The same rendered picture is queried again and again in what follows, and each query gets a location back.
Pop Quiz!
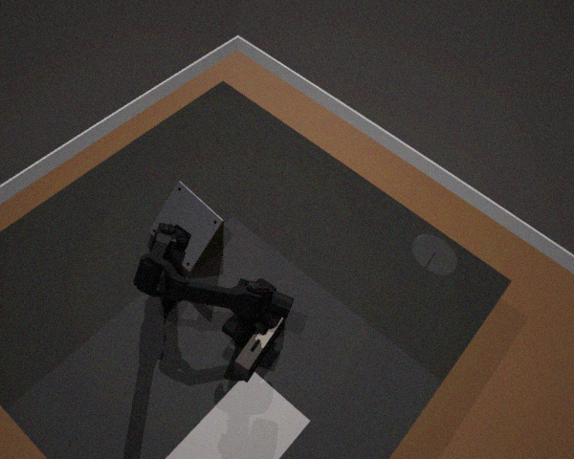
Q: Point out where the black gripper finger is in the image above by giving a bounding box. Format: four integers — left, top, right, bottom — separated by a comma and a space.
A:
232, 314, 253, 331

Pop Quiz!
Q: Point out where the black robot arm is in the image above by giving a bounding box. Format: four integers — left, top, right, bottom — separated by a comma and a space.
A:
133, 223, 294, 330

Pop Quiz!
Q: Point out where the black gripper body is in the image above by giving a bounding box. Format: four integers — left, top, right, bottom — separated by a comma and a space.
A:
222, 278, 276, 342

